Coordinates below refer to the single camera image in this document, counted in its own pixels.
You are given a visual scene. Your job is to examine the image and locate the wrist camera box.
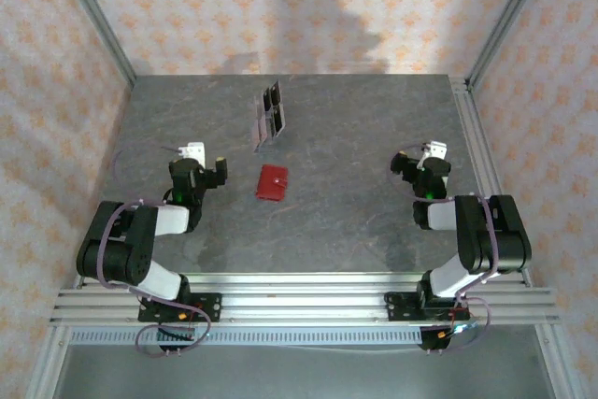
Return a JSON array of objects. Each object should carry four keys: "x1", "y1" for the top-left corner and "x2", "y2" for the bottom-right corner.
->
[
  {"x1": 179, "y1": 140, "x2": 206, "y2": 163},
  {"x1": 420, "y1": 140, "x2": 448, "y2": 161}
]

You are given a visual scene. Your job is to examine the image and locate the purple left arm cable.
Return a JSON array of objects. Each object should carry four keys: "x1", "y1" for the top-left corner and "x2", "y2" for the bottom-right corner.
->
[{"x1": 95, "y1": 146, "x2": 212, "y2": 359}]

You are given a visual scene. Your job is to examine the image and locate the aluminium frame post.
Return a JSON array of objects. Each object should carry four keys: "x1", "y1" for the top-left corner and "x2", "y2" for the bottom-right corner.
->
[
  {"x1": 465, "y1": 0, "x2": 558, "y2": 92},
  {"x1": 27, "y1": 323, "x2": 71, "y2": 399},
  {"x1": 534, "y1": 323, "x2": 569, "y2": 399},
  {"x1": 49, "y1": 0, "x2": 137, "y2": 88}
]

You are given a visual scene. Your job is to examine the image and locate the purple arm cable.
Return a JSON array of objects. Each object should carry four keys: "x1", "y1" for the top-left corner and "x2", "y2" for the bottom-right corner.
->
[
  {"x1": 388, "y1": 142, "x2": 492, "y2": 354},
  {"x1": 95, "y1": 146, "x2": 212, "y2": 359}
]

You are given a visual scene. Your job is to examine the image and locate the clear acrylic card stand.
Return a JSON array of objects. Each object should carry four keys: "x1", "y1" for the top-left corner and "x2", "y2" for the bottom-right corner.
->
[{"x1": 250, "y1": 79, "x2": 287, "y2": 153}]

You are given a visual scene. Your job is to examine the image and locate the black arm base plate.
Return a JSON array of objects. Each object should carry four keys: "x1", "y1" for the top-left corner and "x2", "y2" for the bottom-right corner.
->
[
  {"x1": 137, "y1": 292, "x2": 222, "y2": 324},
  {"x1": 384, "y1": 291, "x2": 469, "y2": 324}
]

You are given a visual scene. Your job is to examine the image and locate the slotted grey cable duct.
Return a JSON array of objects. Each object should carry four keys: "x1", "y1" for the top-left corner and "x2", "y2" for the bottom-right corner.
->
[{"x1": 68, "y1": 328, "x2": 424, "y2": 348}]

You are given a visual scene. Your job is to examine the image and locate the aluminium mounting rail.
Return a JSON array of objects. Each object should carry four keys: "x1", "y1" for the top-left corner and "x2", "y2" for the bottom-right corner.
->
[{"x1": 49, "y1": 271, "x2": 561, "y2": 328}]

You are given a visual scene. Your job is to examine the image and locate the aluminium side rail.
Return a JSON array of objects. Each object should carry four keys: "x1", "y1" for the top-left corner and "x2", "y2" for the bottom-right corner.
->
[{"x1": 448, "y1": 75, "x2": 533, "y2": 288}]

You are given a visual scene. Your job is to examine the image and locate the red leather card holder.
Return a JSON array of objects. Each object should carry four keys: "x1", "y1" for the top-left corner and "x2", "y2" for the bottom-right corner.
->
[{"x1": 255, "y1": 164, "x2": 290, "y2": 203}]

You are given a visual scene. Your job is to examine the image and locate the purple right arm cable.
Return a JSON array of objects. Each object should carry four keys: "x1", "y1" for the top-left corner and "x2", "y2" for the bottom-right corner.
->
[{"x1": 388, "y1": 142, "x2": 492, "y2": 354}]

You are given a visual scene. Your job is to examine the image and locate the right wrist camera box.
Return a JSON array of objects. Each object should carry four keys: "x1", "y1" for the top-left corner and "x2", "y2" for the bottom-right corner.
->
[{"x1": 420, "y1": 140, "x2": 448, "y2": 161}]

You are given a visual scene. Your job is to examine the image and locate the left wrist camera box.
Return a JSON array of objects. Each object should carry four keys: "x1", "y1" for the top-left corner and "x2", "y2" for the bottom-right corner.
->
[{"x1": 179, "y1": 140, "x2": 206, "y2": 163}]

